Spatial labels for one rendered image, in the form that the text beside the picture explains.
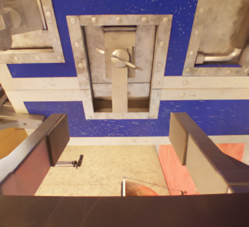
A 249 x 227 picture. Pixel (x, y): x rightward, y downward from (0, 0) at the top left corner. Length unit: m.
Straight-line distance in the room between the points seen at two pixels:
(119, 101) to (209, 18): 0.16
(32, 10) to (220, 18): 0.24
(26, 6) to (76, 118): 0.19
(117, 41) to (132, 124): 0.15
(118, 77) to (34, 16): 0.13
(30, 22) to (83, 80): 0.10
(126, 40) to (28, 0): 0.13
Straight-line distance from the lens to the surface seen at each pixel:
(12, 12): 0.26
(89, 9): 0.24
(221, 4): 0.28
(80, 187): 3.61
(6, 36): 0.25
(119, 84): 0.25
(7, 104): 0.38
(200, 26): 0.26
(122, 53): 0.24
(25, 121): 0.35
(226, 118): 0.37
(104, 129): 0.35
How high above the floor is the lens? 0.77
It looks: level
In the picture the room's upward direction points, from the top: 91 degrees counter-clockwise
